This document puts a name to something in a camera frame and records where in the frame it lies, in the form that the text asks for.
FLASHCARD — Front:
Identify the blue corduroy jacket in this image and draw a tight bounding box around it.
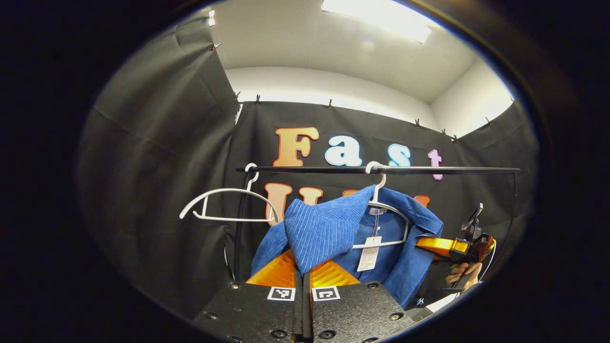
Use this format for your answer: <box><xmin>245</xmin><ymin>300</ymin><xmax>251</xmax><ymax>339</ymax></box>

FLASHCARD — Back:
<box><xmin>250</xmin><ymin>185</ymin><xmax>445</xmax><ymax>309</ymax></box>

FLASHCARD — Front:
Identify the black clothes rack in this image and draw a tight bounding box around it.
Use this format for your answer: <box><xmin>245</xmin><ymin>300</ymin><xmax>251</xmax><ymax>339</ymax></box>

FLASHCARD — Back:
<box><xmin>232</xmin><ymin>164</ymin><xmax>521</xmax><ymax>282</ymax></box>

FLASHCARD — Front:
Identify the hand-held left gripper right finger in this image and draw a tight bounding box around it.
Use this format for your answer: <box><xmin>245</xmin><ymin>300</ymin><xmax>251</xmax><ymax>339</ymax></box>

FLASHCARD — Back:
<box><xmin>304</xmin><ymin>260</ymin><xmax>415</xmax><ymax>343</ymax></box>

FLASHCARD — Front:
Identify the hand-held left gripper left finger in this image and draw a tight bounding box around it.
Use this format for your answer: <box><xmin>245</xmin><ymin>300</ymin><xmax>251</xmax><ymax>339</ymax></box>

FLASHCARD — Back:
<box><xmin>193</xmin><ymin>249</ymin><xmax>304</xmax><ymax>343</ymax></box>

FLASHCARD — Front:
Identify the white plastic hanger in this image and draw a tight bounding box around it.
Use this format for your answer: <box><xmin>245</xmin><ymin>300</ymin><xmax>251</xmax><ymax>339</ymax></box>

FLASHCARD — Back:
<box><xmin>352</xmin><ymin>161</ymin><xmax>411</xmax><ymax>250</ymax></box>
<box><xmin>179</xmin><ymin>163</ymin><xmax>280</xmax><ymax>223</ymax></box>

